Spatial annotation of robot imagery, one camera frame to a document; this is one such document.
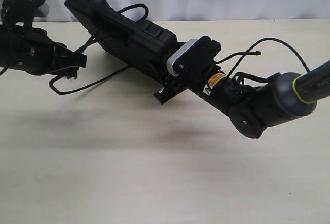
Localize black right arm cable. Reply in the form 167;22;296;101
226;37;311;80

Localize black plastic tool case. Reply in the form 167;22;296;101
64;0;180;85

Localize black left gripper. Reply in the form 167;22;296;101
10;25;87;75

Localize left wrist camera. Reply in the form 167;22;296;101
1;0;50;29

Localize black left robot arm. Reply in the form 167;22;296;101
1;25;87;77

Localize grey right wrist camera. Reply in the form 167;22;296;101
166;39;199;77

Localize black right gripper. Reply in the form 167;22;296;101
153;36;221;105

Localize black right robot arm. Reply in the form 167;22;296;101
154;36;329;139

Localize black braided rope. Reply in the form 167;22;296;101
48;3;261;95

